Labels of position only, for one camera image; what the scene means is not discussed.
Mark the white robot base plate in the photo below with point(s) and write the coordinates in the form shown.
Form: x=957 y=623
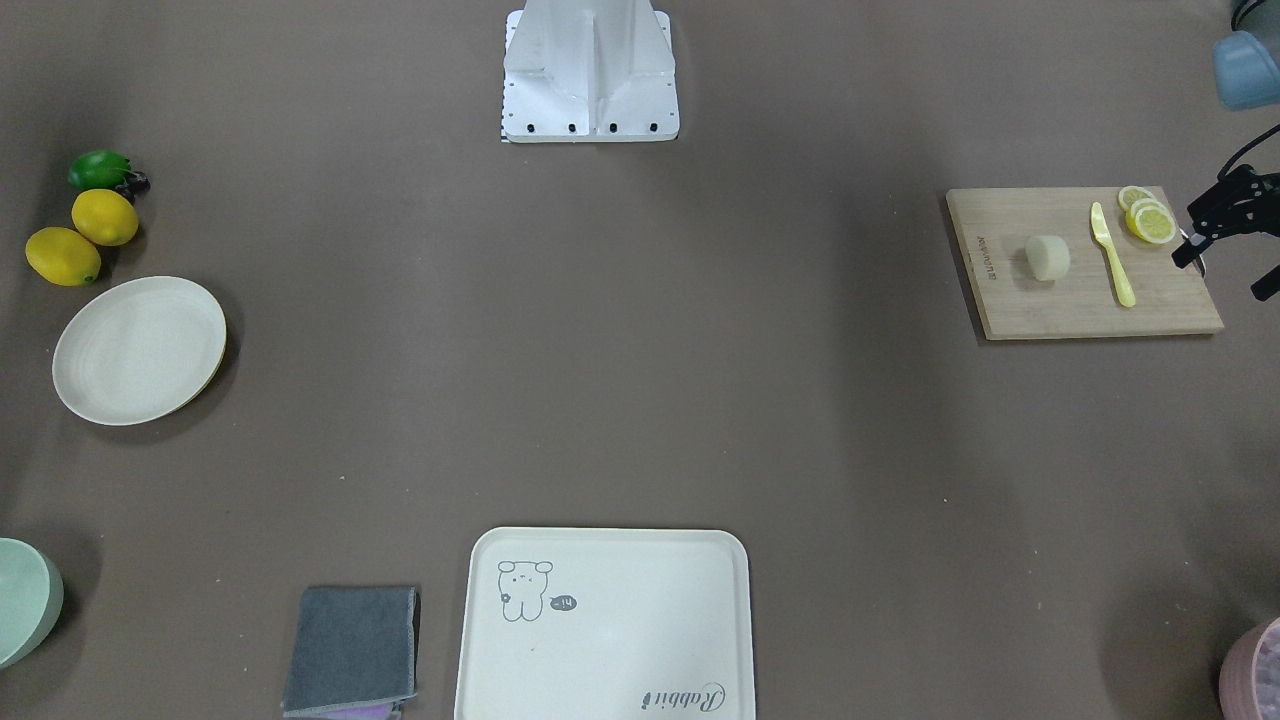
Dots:
x=589 y=72

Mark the grey folded cloth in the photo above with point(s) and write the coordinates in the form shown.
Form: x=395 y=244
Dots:
x=354 y=653

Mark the yellow plastic knife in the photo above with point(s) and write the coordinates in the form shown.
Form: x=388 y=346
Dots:
x=1120 y=282

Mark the white steamed bun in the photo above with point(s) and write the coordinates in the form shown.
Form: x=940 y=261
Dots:
x=1048 y=257

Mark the wooden cutting board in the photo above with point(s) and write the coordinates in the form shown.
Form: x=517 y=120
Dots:
x=993 y=227

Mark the lower yellow lemon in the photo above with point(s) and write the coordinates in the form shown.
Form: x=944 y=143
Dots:
x=63 y=257

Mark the cream rabbit tray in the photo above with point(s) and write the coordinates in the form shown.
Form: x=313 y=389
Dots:
x=607 y=623

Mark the upper yellow lemon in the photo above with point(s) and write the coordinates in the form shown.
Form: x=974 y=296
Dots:
x=104 y=217

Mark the dark cherries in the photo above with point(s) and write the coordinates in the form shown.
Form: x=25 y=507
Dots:
x=132 y=184

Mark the green bowl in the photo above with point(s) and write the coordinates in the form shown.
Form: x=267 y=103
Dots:
x=32 y=593

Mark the lemon slices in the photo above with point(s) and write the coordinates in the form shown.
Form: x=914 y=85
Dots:
x=1146 y=217

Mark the green lime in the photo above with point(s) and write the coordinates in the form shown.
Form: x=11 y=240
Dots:
x=99 y=170

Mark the pink ice bowl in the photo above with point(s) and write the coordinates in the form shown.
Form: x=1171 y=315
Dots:
x=1249 y=676

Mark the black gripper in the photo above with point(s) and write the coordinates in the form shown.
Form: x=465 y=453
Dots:
x=1226 y=205

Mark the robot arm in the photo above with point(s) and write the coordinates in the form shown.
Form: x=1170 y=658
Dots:
x=1245 y=69

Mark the yellow lemon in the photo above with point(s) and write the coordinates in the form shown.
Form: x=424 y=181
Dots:
x=63 y=257
x=104 y=217

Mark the cream round plate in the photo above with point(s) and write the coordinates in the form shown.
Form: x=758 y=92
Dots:
x=140 y=351

